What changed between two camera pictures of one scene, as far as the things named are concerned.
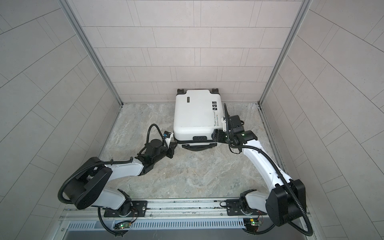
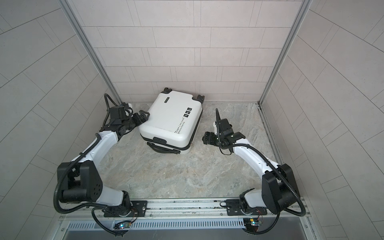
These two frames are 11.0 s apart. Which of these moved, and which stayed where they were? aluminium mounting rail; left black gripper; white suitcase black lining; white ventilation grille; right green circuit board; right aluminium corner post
Moved: white suitcase black lining; left black gripper
Stayed: right green circuit board; right aluminium corner post; aluminium mounting rail; white ventilation grille
